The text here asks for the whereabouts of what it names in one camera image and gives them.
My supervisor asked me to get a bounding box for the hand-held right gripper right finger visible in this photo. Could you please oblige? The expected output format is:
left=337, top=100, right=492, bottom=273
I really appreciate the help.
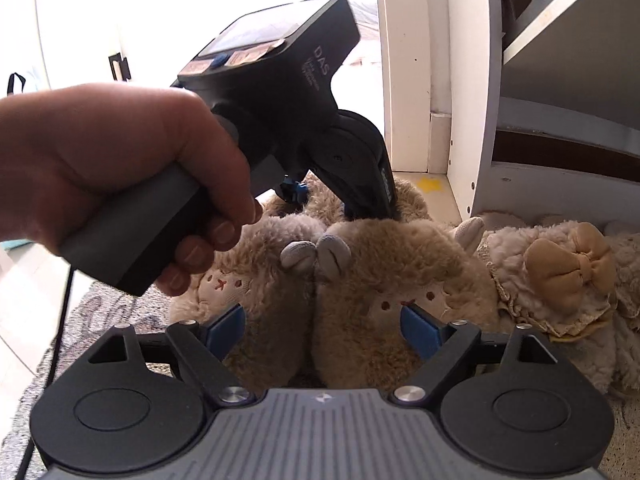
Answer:
left=390, top=302, right=558, bottom=407

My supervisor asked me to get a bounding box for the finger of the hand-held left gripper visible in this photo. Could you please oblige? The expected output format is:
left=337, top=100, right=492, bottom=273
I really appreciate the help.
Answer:
left=279, top=176, right=309, bottom=207
left=341, top=170, right=402, bottom=222

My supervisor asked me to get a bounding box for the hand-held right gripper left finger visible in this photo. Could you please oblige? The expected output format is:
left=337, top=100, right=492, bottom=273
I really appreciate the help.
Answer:
left=89, top=302, right=253, bottom=407

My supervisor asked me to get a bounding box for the tan fluffy animal slipper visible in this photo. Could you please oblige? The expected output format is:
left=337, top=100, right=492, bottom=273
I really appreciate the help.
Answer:
left=300, top=172, right=501, bottom=391
left=170, top=192, right=326, bottom=391

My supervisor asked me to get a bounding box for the white shoe cabinet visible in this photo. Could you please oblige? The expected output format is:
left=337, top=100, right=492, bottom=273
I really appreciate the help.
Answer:
left=377, top=0, right=640, bottom=231

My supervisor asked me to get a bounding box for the person's left hand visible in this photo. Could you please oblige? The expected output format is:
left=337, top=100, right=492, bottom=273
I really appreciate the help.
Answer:
left=0, top=82, right=264, bottom=298

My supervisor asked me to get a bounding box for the printed floor mat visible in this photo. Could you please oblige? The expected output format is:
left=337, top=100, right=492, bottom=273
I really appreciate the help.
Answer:
left=10, top=280, right=640, bottom=480

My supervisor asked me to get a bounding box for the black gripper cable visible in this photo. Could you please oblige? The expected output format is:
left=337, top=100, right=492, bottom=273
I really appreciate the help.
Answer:
left=20, top=267, right=76, bottom=480

